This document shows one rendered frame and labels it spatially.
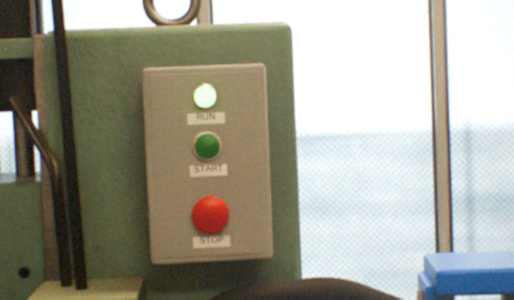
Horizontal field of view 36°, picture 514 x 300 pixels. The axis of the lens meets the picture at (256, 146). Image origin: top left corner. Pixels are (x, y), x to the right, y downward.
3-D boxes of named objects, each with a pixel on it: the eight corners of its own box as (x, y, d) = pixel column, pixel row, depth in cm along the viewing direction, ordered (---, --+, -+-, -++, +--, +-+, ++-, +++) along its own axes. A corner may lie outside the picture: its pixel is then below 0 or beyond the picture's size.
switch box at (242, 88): (156, 252, 71) (147, 71, 70) (268, 247, 72) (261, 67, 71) (151, 266, 65) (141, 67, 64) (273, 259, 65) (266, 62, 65)
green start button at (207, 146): (192, 162, 65) (192, 132, 64) (222, 160, 65) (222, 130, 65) (192, 162, 64) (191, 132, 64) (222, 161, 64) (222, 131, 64)
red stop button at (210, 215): (192, 233, 65) (191, 196, 65) (229, 231, 65) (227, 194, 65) (192, 235, 64) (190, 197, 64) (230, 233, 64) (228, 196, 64)
